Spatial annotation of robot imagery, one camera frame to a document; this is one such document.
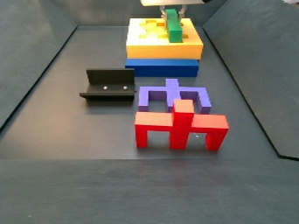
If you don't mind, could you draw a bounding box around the purple comb-shaped block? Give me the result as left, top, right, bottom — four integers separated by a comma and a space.
137, 79, 211, 114

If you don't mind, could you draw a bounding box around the green long block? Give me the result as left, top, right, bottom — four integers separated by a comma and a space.
164, 9, 183, 43

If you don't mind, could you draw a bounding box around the red comb-shaped block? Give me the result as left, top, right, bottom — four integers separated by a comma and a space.
135, 100, 230, 151

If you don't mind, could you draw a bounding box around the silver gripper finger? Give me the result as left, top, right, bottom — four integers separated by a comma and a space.
160, 5, 167, 19
179, 4, 187, 19

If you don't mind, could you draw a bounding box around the blue long block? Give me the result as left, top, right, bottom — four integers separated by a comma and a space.
125, 59, 200, 77

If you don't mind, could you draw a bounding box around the black angle bracket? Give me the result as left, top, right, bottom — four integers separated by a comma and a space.
79, 68, 136, 102

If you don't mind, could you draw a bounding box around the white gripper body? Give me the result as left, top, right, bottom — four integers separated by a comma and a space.
140, 0, 205, 6

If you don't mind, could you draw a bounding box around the yellow slotted board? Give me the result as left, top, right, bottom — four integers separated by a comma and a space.
125, 18, 203, 60

